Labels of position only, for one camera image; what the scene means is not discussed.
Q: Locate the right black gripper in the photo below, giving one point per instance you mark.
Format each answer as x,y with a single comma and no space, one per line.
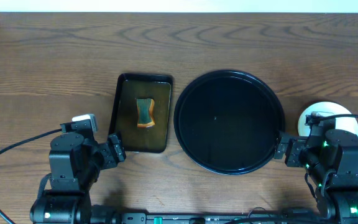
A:
297,143

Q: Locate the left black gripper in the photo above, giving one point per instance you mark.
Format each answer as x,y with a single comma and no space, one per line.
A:
109,150

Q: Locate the orange green scrub sponge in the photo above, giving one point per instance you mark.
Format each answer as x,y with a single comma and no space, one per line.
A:
145,111

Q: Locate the light blue plate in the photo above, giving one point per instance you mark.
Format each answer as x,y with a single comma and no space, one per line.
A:
326,108

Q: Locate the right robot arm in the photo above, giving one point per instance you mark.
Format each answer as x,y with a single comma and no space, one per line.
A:
330,158

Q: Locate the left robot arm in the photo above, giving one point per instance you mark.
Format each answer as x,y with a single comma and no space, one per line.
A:
76,161

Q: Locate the black rectangular water tray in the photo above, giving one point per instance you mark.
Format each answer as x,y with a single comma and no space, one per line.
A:
131,86

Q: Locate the black round serving tray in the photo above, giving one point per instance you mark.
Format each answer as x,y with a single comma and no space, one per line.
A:
228,122

